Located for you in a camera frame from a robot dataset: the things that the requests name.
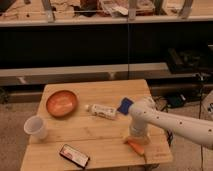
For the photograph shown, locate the black red phone box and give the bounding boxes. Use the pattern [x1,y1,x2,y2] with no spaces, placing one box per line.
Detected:
[59,144,90,169]

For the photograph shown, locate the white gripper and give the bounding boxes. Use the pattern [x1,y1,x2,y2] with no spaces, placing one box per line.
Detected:
[123,127,150,145]

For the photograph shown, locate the blue sponge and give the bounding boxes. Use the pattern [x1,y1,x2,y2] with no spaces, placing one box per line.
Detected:
[117,98,133,115]

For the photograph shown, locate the black box on shelf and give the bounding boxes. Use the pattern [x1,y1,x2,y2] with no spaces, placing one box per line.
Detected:
[165,47,213,74]

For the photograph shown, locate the wooden table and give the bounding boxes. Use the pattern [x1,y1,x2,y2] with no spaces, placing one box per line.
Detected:
[21,79,172,171]

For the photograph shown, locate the black floor cables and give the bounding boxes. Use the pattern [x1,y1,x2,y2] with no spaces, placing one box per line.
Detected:
[153,94,205,113]

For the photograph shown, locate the orange wooden bowl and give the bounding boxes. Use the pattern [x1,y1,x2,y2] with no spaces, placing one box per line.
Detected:
[46,90,78,117]

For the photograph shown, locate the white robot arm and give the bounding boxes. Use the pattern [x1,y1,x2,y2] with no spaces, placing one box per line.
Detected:
[121,97,213,150]

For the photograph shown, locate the metal shelf rack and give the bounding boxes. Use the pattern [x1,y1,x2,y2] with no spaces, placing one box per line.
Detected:
[0,0,213,103]

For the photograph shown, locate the white tube bottle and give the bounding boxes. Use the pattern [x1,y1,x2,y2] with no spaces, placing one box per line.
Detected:
[85,104,116,120]

